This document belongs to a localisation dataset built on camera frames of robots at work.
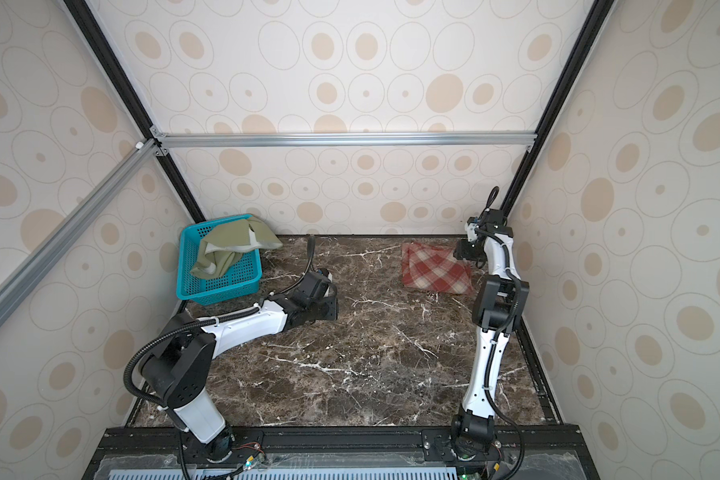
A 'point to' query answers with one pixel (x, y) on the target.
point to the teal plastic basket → (242, 281)
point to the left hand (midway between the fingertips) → (345, 301)
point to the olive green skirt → (218, 260)
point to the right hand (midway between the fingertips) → (467, 249)
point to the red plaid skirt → (432, 268)
